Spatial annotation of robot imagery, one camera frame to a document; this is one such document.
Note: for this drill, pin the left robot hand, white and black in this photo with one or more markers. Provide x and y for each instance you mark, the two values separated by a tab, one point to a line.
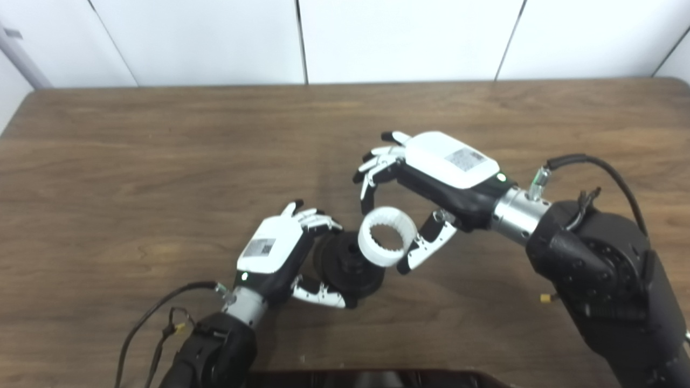
269	245

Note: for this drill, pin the round black part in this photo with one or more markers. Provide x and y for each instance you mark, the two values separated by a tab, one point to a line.
345	272

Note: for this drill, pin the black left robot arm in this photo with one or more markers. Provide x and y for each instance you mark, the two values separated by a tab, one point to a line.
215	350

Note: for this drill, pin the grey wall post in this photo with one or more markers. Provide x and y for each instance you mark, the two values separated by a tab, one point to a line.
24	59

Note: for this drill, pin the black robot torso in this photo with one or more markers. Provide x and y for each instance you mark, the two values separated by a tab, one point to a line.
377	379

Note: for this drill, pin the right robot hand, white and black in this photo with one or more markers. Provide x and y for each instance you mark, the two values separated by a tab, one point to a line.
447	161

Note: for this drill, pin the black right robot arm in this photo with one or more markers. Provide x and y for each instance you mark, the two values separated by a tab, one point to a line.
609	275

